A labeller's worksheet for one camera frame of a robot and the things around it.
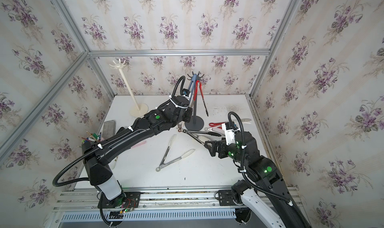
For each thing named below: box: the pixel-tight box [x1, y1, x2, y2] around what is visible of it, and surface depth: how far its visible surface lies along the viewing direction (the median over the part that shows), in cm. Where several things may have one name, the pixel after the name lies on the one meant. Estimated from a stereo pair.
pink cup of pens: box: [78, 130, 105, 143], surface depth 85 cm
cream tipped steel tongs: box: [155, 134, 195, 172], surface depth 88 cm
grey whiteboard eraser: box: [102, 120, 116, 140], surface depth 99 cm
